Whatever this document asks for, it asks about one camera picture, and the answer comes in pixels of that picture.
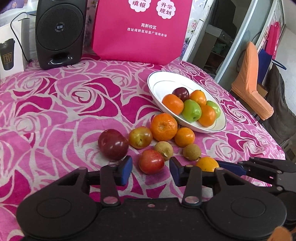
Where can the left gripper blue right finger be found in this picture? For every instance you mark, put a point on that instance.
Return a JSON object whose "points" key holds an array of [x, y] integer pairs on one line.
{"points": [[179, 173]]}

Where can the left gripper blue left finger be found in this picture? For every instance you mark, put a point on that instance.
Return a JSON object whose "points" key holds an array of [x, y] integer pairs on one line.
{"points": [[123, 171]]}

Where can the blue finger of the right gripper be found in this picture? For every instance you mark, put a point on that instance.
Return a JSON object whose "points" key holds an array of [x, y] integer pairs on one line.
{"points": [[233, 167]]}

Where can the longan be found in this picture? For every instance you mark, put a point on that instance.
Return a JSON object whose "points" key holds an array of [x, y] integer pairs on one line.
{"points": [[165, 149], [192, 152]]}

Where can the dark red plum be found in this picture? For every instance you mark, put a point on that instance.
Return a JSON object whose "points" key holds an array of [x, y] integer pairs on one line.
{"points": [[113, 144], [182, 93]]}

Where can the red small plum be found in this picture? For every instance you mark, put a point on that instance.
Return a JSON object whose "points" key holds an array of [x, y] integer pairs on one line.
{"points": [[151, 162]]}

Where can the small yellow orange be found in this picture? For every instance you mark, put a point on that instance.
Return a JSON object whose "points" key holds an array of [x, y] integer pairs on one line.
{"points": [[207, 164]]}

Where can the small mandarin orange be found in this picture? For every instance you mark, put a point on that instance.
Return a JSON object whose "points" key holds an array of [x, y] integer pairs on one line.
{"points": [[184, 137]]}

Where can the green apple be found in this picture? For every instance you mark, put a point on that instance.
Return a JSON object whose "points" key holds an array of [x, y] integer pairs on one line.
{"points": [[215, 107], [192, 111]]}

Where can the large mandarin with stem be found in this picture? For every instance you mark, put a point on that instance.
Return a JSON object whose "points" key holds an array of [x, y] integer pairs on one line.
{"points": [[173, 103]]}

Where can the yellow-red plum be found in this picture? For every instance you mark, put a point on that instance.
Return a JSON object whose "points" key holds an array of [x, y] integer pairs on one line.
{"points": [[140, 137]]}

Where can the large mandarin orange top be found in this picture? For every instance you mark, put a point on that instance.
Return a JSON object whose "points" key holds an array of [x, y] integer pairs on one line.
{"points": [[163, 127]]}

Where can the dark jacket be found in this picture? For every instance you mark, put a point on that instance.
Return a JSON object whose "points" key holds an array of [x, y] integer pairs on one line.
{"points": [[281, 125]]}

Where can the orange covered chair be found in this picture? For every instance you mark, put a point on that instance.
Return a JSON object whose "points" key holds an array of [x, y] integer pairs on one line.
{"points": [[245, 84]]}

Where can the pink rose tablecloth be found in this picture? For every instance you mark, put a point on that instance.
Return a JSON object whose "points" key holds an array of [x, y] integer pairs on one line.
{"points": [[51, 121]]}

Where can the white oval plate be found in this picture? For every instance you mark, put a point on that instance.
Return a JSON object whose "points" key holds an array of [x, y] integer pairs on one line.
{"points": [[162, 83]]}

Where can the pink tote bag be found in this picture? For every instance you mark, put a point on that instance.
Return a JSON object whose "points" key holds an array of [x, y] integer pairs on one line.
{"points": [[140, 31]]}

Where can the white cup box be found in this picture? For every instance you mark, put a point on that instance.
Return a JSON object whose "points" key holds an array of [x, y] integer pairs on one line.
{"points": [[15, 48]]}

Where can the black speaker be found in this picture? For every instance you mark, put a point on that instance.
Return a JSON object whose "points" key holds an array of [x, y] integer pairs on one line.
{"points": [[59, 32]]}

